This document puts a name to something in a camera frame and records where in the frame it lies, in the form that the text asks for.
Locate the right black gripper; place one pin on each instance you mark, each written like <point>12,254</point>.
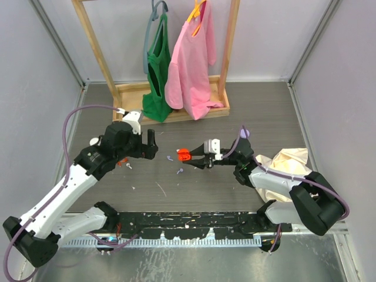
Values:
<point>200,163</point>

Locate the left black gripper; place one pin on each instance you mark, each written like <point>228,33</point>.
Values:
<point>144,150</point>

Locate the cream cloth bag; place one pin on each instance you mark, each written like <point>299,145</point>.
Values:
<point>292,161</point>

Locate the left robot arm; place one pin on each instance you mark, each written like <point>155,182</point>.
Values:
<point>40,232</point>

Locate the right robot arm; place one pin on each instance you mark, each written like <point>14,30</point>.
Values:
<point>312,201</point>

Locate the white earbud case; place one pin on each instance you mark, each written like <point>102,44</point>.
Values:
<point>94,141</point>

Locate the green tank top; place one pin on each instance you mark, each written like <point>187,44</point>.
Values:
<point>154,103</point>

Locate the wooden clothes rack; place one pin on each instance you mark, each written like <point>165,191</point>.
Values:
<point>130,96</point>

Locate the pink shirt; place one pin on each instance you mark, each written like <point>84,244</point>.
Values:
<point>188,85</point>

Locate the grey blue hanger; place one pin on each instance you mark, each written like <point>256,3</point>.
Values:
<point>153,17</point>

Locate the yellow hanger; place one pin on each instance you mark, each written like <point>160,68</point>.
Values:
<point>196,15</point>

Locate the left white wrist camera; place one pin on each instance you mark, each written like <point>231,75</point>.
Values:
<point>134,119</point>

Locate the white slotted cable duct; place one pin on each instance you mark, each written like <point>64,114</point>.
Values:
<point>209,241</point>

